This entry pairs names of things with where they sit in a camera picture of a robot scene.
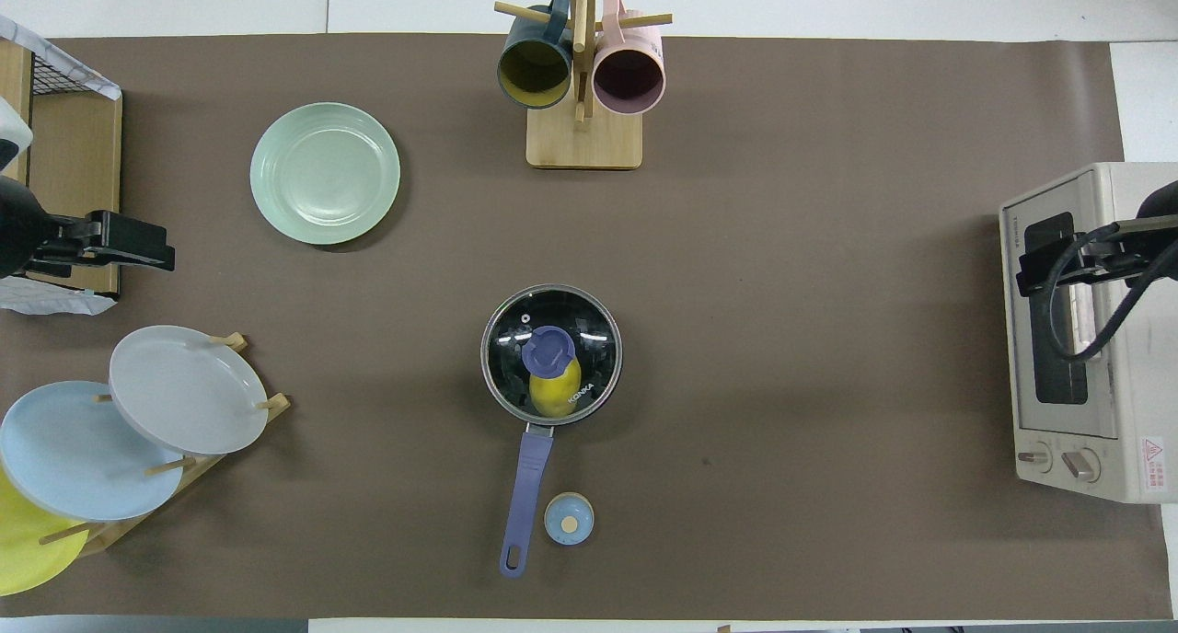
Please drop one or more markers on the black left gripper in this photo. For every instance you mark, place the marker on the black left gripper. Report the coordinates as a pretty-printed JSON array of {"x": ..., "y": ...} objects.
[{"x": 18, "y": 228}]

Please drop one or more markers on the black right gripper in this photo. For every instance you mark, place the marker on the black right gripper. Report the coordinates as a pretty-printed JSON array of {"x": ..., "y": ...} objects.
[{"x": 1161, "y": 212}]

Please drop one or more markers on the glass lid blue knob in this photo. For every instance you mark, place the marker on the glass lid blue knob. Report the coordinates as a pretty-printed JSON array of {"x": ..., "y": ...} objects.
[{"x": 515, "y": 339}]

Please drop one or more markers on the yellow potato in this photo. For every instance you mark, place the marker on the yellow potato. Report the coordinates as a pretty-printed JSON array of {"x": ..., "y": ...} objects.
[{"x": 552, "y": 394}]

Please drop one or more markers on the grey plate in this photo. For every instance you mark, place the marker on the grey plate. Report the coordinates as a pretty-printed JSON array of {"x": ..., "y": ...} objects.
[{"x": 184, "y": 389}]

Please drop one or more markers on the light green plate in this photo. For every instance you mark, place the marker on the light green plate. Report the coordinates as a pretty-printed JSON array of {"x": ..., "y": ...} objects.
[{"x": 325, "y": 173}]

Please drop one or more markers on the light blue plate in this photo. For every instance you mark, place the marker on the light blue plate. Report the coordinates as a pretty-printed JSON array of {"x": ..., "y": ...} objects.
[{"x": 64, "y": 449}]

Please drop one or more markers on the wooden plate rack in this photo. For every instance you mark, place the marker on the wooden plate rack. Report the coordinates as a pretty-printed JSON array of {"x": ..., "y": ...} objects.
[{"x": 170, "y": 467}]

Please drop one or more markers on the yellow plate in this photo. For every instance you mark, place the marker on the yellow plate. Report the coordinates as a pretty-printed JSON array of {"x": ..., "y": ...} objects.
[{"x": 23, "y": 550}]

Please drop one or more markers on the dark blue pot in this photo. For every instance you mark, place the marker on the dark blue pot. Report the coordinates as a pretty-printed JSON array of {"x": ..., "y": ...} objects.
[{"x": 529, "y": 486}]

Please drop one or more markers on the white patterned cloth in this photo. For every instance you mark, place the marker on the white patterned cloth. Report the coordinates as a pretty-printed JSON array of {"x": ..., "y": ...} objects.
[
  {"x": 46, "y": 297},
  {"x": 55, "y": 63}
]

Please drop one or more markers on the brown wooden board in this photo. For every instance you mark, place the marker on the brown wooden board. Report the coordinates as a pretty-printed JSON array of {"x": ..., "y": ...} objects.
[{"x": 74, "y": 155}]

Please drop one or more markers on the beige toaster oven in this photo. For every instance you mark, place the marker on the beige toaster oven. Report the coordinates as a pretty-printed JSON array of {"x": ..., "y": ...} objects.
[{"x": 1058, "y": 431}]

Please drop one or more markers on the brown table mat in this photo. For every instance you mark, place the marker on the brown table mat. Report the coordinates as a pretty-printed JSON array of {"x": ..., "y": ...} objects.
[{"x": 782, "y": 201}]

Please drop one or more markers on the dark teal mug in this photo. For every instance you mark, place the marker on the dark teal mug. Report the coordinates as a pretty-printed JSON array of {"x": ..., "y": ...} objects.
[{"x": 534, "y": 72}]

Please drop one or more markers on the wooden mug tree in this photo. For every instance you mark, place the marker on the wooden mug tree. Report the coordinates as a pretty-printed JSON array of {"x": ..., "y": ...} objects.
[{"x": 584, "y": 141}]

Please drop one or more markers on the pink mug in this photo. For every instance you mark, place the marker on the pink mug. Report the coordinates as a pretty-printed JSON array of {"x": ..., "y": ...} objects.
[{"x": 629, "y": 81}]

